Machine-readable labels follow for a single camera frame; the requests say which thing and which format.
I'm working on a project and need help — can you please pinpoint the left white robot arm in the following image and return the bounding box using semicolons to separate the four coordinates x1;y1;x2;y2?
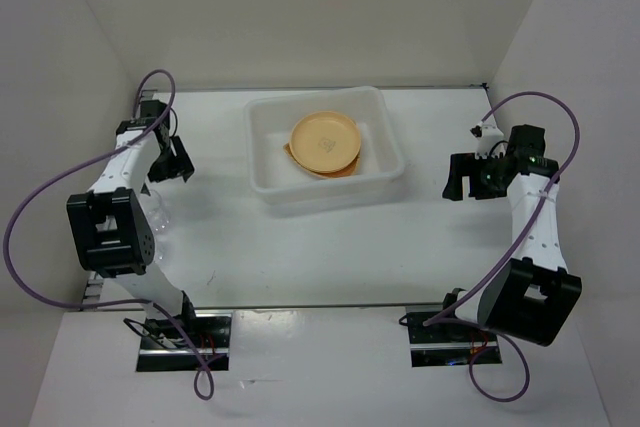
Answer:
66;100;199;347

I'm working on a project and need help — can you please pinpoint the clear plastic bin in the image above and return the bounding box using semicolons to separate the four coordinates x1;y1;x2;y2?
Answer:
245;86;406;210

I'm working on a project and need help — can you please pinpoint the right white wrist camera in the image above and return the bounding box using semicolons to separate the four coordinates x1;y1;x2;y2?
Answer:
470;119;505;159

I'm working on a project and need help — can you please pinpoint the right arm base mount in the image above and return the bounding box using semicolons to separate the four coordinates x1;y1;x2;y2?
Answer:
398;303;502;368

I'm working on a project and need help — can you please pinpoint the woven bamboo triangular basket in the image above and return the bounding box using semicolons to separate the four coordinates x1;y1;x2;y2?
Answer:
280;117;362;180

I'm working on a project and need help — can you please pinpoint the tan round plate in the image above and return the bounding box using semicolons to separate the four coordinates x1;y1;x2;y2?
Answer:
302;158;359;179
289;112;362;174

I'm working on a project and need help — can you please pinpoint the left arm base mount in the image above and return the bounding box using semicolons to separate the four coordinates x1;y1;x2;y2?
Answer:
123;310;233;372

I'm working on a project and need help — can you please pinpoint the clear glass cup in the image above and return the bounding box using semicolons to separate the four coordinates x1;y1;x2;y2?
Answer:
154;238;167;265
140;189;170;234

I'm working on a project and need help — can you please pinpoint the clear glass cup front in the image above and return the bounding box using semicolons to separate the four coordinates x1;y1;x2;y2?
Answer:
154;238;167;265

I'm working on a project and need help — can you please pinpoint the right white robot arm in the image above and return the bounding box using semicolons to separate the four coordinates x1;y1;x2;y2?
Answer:
438;123;582;346

